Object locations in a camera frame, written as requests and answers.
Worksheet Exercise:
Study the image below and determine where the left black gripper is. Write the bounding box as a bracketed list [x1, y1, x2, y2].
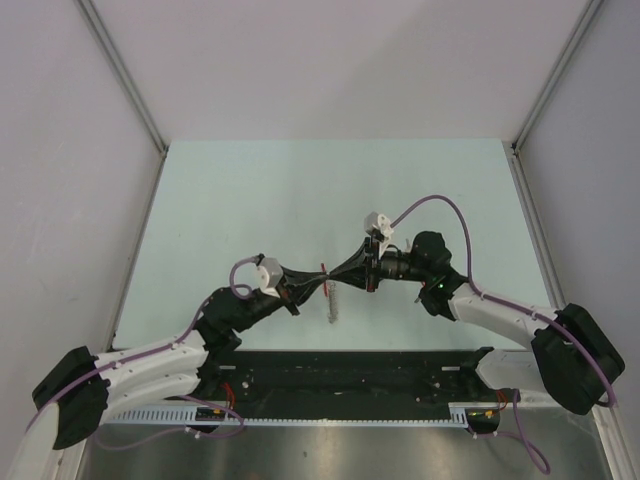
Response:
[231, 264, 327, 334]

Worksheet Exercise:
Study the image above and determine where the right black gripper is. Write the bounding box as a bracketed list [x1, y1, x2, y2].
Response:
[329, 237, 430, 294]

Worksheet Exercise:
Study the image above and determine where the silver red keyring holder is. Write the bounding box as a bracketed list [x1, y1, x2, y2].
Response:
[323, 280, 339, 324]

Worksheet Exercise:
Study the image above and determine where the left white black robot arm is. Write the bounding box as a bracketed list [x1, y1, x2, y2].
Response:
[7, 258, 328, 479]

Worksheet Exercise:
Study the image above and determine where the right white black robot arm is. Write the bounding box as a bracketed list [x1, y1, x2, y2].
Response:
[329, 231, 625, 415]

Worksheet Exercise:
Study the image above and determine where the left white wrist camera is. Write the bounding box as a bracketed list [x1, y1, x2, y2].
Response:
[256, 257, 284, 298]

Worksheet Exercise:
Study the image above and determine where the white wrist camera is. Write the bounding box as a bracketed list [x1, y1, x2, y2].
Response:
[256, 257, 284, 298]
[364, 212, 394, 258]

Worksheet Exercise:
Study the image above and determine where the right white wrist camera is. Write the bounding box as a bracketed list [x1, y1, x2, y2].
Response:
[364, 212, 394, 258]

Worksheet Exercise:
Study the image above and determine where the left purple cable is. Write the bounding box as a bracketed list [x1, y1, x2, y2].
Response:
[24, 254, 264, 451]

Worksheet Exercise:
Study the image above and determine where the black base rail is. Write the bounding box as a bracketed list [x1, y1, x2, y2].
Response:
[192, 349, 513, 420]

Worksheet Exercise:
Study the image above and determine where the white slotted cable duct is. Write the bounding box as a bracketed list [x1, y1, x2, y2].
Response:
[106, 404, 500, 428]

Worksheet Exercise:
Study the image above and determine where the left aluminium frame post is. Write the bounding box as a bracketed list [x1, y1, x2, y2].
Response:
[73, 0, 168, 157]

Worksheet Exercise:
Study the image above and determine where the aluminium frame post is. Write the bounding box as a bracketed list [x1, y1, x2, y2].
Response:
[510, 0, 608, 154]
[73, 0, 168, 157]

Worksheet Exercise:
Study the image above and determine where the right aluminium frame post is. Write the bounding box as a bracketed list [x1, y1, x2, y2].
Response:
[510, 0, 608, 154]

